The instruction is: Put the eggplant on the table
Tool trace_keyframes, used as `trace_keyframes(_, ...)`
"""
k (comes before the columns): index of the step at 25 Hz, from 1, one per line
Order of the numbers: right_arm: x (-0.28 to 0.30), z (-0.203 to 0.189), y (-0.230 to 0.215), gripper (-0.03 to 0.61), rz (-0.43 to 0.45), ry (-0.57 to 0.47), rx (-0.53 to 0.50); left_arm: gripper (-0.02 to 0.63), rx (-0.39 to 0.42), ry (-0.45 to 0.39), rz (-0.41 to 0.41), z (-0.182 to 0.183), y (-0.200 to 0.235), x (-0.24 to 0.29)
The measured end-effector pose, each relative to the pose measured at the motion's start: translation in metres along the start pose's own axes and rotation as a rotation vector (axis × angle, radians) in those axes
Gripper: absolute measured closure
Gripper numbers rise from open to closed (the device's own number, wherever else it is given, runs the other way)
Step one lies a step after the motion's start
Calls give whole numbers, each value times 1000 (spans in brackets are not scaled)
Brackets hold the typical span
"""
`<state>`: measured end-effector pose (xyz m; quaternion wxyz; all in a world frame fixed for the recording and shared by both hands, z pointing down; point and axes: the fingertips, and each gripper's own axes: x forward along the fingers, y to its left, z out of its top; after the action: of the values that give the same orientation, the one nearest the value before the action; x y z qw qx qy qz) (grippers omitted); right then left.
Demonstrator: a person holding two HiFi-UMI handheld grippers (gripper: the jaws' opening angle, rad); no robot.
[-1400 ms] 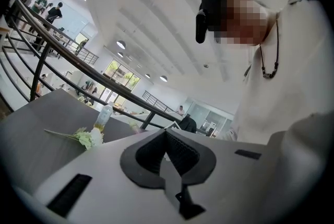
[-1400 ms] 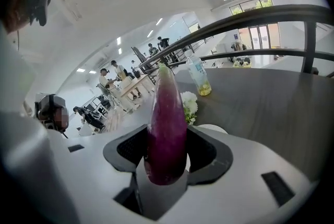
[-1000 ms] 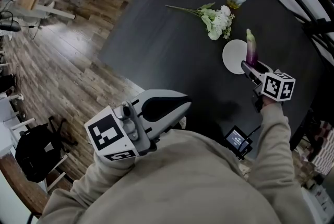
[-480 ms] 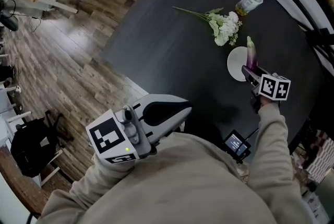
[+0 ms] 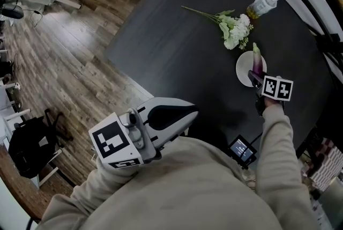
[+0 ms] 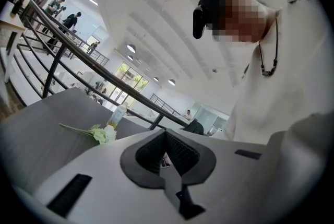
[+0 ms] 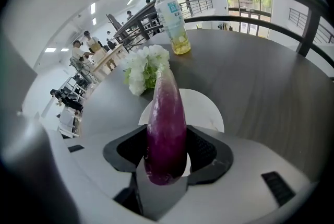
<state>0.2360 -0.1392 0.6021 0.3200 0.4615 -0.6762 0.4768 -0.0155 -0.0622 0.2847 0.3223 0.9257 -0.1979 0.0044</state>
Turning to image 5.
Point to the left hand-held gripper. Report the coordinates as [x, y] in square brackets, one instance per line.
[115, 140]

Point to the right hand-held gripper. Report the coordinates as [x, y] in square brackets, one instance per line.
[277, 88]

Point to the purple eggplant with green stem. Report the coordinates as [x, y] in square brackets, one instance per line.
[257, 61]

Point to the person's right forearm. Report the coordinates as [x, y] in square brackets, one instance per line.
[276, 143]

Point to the person's left forearm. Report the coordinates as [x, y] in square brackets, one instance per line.
[107, 178]

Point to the black table top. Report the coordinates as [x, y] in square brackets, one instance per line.
[174, 36]

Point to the white round coaster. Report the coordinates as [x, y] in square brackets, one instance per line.
[244, 68]

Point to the white artificial flower bouquet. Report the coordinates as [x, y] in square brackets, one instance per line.
[235, 30]

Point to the small black screen device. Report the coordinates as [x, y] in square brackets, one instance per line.
[242, 149]

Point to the person's beige sweatshirt torso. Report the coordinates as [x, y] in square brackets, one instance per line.
[174, 191]

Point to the clear plastic bottle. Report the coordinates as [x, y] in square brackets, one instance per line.
[262, 5]

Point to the white chair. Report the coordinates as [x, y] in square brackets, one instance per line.
[51, 170]

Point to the black backpack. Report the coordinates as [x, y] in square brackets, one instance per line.
[32, 145]

